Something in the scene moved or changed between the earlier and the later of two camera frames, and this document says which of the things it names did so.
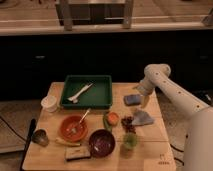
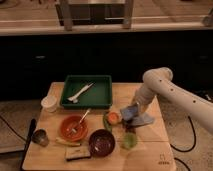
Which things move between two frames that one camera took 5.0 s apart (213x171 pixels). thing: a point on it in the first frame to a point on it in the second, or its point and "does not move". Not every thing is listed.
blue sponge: x=132 y=99 to x=129 y=112
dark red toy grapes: x=127 y=124 does not move
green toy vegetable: x=107 y=125 does not move
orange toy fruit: x=113 y=118 does not move
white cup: x=49 y=103 does not move
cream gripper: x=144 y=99 to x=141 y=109
